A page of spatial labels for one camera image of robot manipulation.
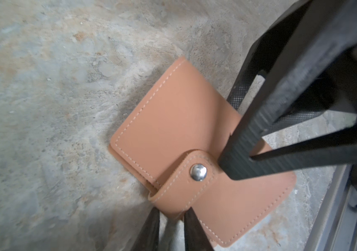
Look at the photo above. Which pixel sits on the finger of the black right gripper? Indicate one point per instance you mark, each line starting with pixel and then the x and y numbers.
pixel 314 101

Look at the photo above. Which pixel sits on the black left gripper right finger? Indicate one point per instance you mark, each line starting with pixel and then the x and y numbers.
pixel 195 237

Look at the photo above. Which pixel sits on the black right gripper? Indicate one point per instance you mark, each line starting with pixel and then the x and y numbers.
pixel 325 41

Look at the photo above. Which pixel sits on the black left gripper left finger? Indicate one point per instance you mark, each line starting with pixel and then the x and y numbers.
pixel 148 238

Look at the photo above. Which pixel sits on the aluminium front rail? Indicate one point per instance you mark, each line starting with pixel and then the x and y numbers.
pixel 335 227

